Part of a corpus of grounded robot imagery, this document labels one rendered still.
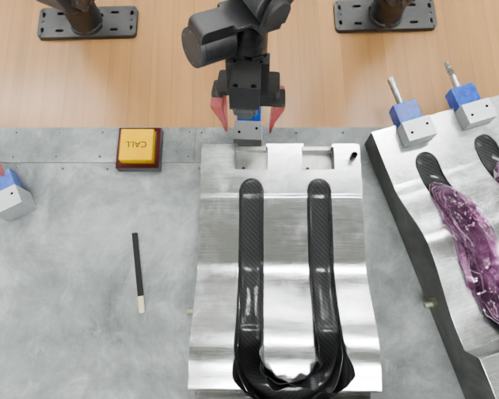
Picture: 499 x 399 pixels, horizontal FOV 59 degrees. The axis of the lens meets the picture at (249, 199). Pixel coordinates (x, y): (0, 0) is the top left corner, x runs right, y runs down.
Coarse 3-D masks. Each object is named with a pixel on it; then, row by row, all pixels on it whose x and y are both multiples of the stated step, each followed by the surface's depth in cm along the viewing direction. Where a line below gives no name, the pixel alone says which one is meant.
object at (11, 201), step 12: (0, 180) 77; (12, 180) 76; (0, 192) 75; (12, 192) 75; (24, 192) 77; (0, 204) 74; (12, 204) 74; (24, 204) 75; (0, 216) 75; (12, 216) 77
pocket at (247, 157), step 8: (240, 152) 74; (248, 152) 74; (256, 152) 74; (264, 152) 74; (240, 160) 74; (248, 160) 74; (256, 160) 74; (264, 160) 74; (240, 168) 74; (248, 168) 74; (256, 168) 74; (264, 168) 74
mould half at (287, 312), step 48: (288, 144) 72; (336, 144) 72; (288, 192) 70; (336, 192) 70; (288, 240) 68; (336, 240) 68; (288, 288) 66; (336, 288) 65; (192, 336) 61; (288, 336) 61; (192, 384) 59
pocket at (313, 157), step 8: (304, 152) 74; (312, 152) 74; (320, 152) 74; (328, 152) 74; (304, 160) 74; (312, 160) 74; (320, 160) 74; (328, 160) 74; (304, 168) 74; (312, 168) 74; (320, 168) 74; (328, 168) 74
